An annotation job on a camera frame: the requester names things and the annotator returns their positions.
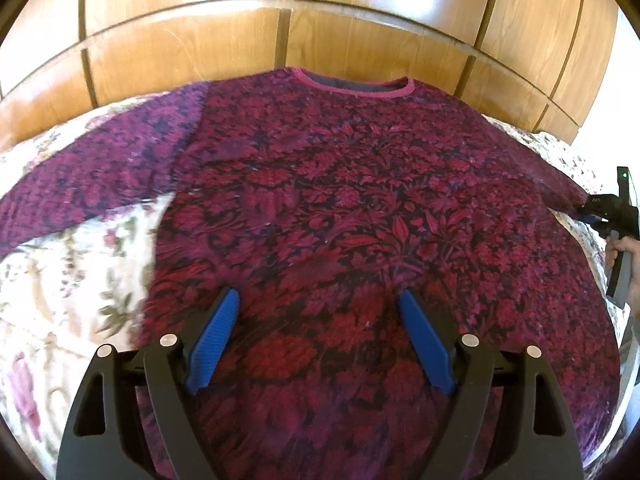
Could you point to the floral bedspread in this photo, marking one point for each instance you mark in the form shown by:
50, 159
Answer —
75, 270

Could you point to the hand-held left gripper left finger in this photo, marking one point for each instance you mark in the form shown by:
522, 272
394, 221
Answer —
215, 342

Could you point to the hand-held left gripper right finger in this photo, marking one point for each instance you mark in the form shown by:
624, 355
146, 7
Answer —
425, 345

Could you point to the red floral knit sweater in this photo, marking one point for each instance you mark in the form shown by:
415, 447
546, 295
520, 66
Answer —
325, 185

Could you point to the wooden panelled headboard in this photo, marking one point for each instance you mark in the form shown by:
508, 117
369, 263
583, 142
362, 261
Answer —
200, 50

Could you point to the person's right hand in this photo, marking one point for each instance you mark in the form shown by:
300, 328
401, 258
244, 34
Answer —
613, 257

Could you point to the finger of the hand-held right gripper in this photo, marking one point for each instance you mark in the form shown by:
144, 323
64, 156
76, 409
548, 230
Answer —
586, 212

